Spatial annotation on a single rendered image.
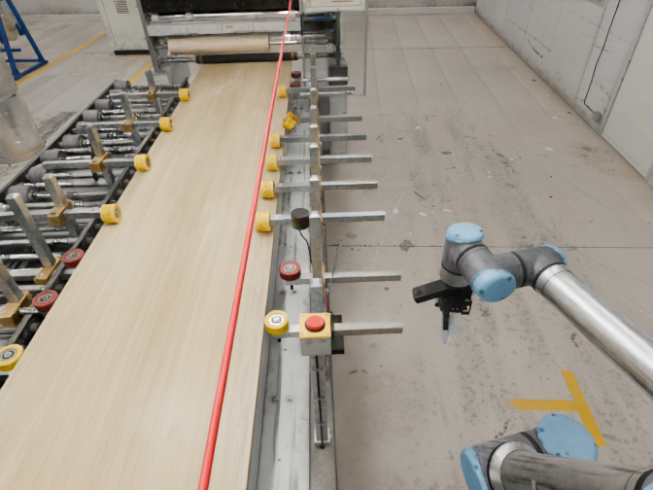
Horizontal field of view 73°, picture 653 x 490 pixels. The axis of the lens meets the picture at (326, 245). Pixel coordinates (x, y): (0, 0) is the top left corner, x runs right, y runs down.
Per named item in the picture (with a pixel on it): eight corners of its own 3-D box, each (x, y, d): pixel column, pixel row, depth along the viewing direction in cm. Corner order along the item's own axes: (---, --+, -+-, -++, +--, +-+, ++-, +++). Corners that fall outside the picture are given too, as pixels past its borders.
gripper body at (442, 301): (468, 317, 126) (476, 287, 119) (438, 316, 127) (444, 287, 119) (463, 297, 132) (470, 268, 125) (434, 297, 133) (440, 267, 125)
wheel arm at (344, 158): (370, 158, 220) (370, 153, 218) (371, 162, 218) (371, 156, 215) (271, 162, 220) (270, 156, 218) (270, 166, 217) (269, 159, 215)
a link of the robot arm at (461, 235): (459, 243, 106) (440, 221, 114) (451, 281, 114) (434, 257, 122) (494, 237, 108) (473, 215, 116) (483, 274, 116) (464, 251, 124)
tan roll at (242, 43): (333, 46, 362) (333, 30, 354) (334, 51, 352) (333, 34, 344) (160, 52, 361) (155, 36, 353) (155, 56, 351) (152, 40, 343)
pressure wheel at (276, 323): (279, 328, 154) (276, 305, 146) (295, 339, 150) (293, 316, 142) (262, 341, 149) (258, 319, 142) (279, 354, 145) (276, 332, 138)
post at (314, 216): (324, 309, 173) (319, 208, 143) (324, 316, 171) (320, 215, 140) (315, 309, 173) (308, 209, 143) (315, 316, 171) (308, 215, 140)
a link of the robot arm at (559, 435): (592, 487, 120) (617, 457, 109) (536, 505, 117) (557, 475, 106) (556, 435, 131) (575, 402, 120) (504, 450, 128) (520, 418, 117)
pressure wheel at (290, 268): (302, 281, 172) (300, 259, 165) (302, 296, 166) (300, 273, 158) (282, 281, 172) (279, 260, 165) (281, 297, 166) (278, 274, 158)
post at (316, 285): (326, 373, 158) (322, 276, 128) (326, 382, 155) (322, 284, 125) (316, 373, 158) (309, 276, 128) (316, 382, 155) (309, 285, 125)
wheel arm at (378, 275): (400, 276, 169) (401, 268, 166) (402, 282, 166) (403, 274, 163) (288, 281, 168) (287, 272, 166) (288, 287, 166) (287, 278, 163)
